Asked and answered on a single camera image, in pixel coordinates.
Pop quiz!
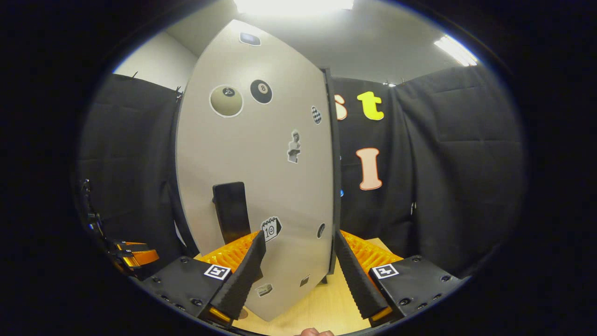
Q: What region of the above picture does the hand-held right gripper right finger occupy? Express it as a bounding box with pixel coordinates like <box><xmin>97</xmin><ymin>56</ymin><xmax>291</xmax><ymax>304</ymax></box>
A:
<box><xmin>334</xmin><ymin>229</ymin><xmax>469</xmax><ymax>327</ymax></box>

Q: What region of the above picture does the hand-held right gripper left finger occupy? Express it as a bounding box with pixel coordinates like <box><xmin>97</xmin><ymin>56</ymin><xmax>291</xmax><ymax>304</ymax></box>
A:
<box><xmin>139</xmin><ymin>231</ymin><xmax>267</xmax><ymax>327</ymax></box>

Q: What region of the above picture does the black cabinet door handle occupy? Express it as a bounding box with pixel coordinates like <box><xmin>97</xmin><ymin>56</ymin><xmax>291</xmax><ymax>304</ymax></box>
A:
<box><xmin>212</xmin><ymin>182</ymin><xmax>252</xmax><ymax>245</ymax></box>

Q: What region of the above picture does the grey cabinet door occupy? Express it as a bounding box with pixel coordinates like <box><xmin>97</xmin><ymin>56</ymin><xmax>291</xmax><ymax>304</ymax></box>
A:
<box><xmin>175</xmin><ymin>20</ymin><xmax>337</xmax><ymax>322</ymax></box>

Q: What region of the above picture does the black backdrop cloth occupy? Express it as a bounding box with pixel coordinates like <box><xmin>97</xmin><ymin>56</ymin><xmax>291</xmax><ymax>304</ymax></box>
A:
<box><xmin>75</xmin><ymin>65</ymin><xmax>530</xmax><ymax>280</ymax></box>

